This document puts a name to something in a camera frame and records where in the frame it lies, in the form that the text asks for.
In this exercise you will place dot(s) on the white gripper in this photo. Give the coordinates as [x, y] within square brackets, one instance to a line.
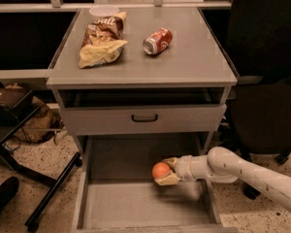
[183, 169]

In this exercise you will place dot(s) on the orange fruit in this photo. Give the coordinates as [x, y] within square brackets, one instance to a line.
[160, 170]

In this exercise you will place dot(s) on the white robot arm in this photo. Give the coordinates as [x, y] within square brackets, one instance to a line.
[221, 165]

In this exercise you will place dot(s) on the closed grey upper drawer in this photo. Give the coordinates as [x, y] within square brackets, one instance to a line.
[144, 119]

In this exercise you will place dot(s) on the open grey lower drawer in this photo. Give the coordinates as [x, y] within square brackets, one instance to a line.
[117, 193]

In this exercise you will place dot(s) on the grey drawer cabinet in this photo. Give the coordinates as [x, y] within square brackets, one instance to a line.
[192, 70]

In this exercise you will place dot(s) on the red soda can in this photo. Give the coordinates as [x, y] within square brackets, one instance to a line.
[158, 41]

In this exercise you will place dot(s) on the brown chip bag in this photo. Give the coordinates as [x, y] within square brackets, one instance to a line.
[103, 41]

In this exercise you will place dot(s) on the black side table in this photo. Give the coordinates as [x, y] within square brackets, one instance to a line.
[35, 163]

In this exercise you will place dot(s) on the black shoe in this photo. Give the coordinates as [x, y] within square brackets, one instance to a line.
[8, 190]

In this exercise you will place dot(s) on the black office chair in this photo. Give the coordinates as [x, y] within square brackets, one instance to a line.
[257, 39]

